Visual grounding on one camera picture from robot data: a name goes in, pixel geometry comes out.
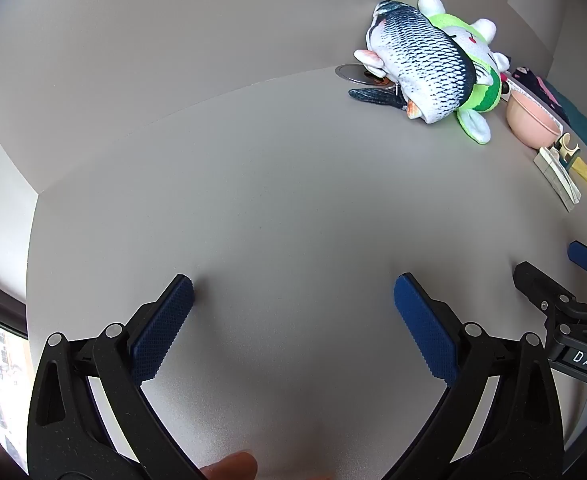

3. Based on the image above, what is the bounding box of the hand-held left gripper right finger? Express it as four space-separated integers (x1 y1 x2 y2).
388 272 567 480

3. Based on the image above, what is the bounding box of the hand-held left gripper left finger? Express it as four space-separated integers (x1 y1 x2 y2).
26 274 209 480

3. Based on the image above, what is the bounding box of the person's left hand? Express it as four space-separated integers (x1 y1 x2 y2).
198 451 258 480

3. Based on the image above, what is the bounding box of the yellow flat piece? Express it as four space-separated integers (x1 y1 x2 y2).
571 156 587 194

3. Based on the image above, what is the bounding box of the beige clip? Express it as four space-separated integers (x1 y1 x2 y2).
552 132 580 163

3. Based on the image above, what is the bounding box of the pink bowl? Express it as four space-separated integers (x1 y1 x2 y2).
505 91 563 150

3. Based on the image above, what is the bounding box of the dark printed blanket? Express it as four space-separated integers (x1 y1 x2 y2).
511 66 570 127

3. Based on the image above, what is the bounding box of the fish plush toy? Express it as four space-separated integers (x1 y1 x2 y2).
348 0 491 125

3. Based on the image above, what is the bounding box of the green white plush toy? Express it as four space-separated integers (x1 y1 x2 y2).
417 0 511 146

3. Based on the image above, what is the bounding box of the grey desk cable grommet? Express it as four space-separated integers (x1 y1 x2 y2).
334 64 385 86

